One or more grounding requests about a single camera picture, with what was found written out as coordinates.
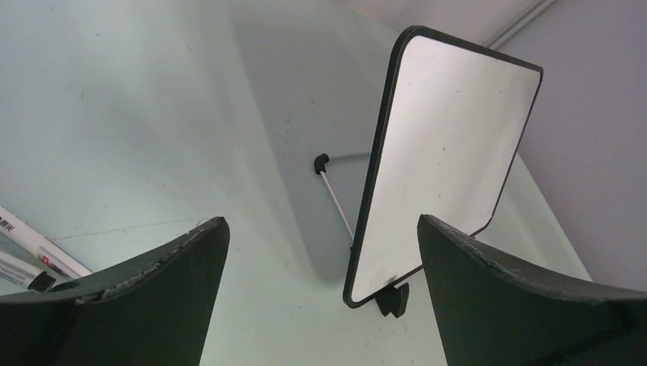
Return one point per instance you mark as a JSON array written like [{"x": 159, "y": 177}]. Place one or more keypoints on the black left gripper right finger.
[{"x": 493, "y": 308}]

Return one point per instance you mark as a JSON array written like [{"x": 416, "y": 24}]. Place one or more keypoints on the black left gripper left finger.
[{"x": 153, "y": 309}]

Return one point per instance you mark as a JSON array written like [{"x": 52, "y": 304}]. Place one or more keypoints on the small black framed whiteboard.
[{"x": 450, "y": 123}]

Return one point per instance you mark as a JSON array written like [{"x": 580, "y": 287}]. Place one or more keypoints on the red capped whiteboard marker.
[{"x": 41, "y": 247}]

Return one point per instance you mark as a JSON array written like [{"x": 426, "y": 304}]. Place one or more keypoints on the black capped whiteboard marker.
[{"x": 24, "y": 274}]

